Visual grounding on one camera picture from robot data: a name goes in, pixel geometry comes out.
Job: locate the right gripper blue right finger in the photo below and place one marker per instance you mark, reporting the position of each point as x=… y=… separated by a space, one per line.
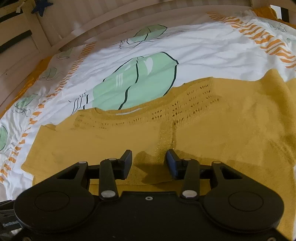
x=175 y=165

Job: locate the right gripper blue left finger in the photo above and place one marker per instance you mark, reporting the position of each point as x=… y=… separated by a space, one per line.
x=124 y=165

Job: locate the mustard yellow knit sweater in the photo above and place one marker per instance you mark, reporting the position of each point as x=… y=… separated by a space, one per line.
x=249 y=126

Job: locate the white leaf-print duvet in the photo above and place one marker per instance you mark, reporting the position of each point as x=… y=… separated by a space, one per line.
x=136 y=67

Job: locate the cream wooden headboard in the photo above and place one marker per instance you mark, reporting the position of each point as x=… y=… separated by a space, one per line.
x=72 y=23

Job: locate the cream shelf unit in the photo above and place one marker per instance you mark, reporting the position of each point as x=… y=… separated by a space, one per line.
x=23 y=45

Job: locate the orange bed sheet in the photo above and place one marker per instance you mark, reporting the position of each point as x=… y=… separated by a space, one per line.
x=268 y=12

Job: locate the dark blue star decoration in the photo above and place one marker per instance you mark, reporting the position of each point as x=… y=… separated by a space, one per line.
x=40 y=6

